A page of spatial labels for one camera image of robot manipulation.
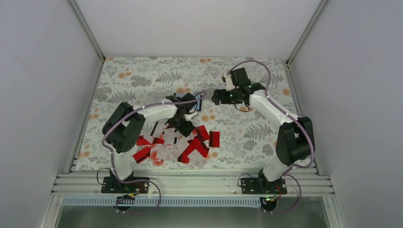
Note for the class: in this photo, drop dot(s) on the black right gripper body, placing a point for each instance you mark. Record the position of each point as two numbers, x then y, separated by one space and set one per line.
231 99

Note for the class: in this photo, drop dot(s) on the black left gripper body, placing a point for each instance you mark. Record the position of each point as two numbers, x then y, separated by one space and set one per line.
179 125

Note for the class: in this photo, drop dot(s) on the black card holder wallet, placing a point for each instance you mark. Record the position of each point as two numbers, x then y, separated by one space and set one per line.
190 108

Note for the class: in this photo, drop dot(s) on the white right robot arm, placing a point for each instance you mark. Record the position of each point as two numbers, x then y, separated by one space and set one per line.
295 141

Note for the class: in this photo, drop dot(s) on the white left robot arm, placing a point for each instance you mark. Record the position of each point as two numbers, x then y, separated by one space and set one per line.
124 126

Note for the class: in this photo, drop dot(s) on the white floral card centre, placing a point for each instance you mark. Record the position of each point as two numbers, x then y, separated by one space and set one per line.
172 137

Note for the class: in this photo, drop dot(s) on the red card centre right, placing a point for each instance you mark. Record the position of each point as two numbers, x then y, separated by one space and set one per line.
202 133

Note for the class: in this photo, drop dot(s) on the red card lower right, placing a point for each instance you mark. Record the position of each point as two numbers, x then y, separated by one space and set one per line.
195 145

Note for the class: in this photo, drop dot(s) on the red card far right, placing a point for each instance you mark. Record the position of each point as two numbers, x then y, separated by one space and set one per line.
214 140

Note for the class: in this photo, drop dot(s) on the floral patterned table mat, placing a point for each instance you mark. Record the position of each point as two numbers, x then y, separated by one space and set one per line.
247 138

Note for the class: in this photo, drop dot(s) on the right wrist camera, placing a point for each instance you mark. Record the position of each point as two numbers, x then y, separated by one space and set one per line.
228 81

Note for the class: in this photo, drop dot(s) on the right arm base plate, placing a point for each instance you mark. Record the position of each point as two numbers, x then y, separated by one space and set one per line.
254 186

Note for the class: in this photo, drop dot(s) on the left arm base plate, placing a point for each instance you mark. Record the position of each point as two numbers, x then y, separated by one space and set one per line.
112 185

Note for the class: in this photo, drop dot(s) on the aluminium frame post right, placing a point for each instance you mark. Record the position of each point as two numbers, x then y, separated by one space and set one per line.
306 31

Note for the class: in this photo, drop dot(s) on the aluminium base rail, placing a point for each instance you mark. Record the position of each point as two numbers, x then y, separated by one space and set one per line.
209 183

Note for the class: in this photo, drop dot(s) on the slotted cable duct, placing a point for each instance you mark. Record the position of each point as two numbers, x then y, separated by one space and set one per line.
144 201

